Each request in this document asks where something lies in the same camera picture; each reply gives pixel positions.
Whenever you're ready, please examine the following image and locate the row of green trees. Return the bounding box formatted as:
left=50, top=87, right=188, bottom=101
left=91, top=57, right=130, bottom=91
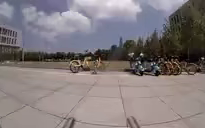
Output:
left=23, top=6, right=205, bottom=63

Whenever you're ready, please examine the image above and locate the yellow bicycle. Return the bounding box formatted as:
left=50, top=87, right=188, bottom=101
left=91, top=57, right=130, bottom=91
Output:
left=68, top=55, right=104, bottom=75

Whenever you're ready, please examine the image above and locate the robot's own part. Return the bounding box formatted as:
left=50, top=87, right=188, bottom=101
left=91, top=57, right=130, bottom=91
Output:
left=126, top=115, right=142, bottom=128
left=62, top=116, right=76, bottom=128

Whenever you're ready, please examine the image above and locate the blue scooter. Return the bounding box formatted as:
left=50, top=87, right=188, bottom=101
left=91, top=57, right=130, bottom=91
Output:
left=143, top=59, right=162, bottom=77
left=128, top=52, right=146, bottom=77

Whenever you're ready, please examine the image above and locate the tall grey building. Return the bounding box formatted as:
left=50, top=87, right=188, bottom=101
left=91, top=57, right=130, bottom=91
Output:
left=168, top=0, right=205, bottom=61

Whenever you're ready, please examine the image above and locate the grey stone paved plaza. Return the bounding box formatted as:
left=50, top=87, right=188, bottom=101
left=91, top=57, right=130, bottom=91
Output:
left=0, top=64, right=205, bottom=128

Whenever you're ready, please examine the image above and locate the white building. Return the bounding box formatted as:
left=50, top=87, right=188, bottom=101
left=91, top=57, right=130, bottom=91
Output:
left=0, top=23, right=23, bottom=62

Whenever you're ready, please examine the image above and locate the pole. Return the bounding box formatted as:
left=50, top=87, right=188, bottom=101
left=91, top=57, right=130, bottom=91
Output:
left=21, top=39, right=25, bottom=63

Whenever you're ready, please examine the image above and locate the row of parked bicycles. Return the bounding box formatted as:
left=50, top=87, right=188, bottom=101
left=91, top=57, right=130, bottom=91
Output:
left=156, top=55, right=205, bottom=76

